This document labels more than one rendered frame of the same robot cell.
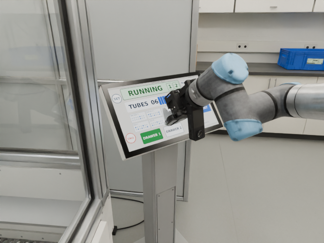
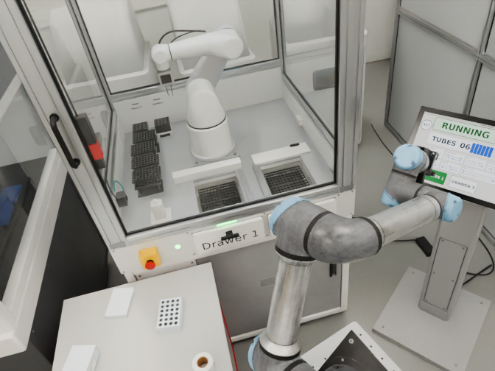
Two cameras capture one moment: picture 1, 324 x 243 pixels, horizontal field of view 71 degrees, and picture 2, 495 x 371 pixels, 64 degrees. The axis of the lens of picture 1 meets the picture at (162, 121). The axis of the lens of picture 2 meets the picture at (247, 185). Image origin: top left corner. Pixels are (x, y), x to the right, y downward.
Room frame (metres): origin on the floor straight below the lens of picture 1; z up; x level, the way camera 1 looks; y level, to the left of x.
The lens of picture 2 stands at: (-0.13, -0.94, 2.05)
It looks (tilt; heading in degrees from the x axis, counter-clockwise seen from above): 39 degrees down; 78
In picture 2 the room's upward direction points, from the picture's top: 9 degrees counter-clockwise
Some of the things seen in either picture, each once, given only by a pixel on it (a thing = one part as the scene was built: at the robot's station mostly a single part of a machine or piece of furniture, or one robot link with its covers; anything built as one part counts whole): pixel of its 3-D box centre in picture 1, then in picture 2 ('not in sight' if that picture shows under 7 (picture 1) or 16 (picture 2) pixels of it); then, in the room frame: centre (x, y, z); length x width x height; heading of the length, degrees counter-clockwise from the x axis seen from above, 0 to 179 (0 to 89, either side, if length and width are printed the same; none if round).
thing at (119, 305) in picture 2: not in sight; (120, 302); (-0.48, 0.14, 0.77); 0.13 x 0.09 x 0.02; 71
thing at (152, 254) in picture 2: not in sight; (149, 258); (-0.32, 0.21, 0.88); 0.07 x 0.05 x 0.07; 175
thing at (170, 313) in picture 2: not in sight; (170, 315); (-0.30, 0.00, 0.78); 0.12 x 0.08 x 0.04; 76
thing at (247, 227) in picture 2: not in sight; (229, 235); (0.01, 0.20, 0.87); 0.29 x 0.02 x 0.11; 175
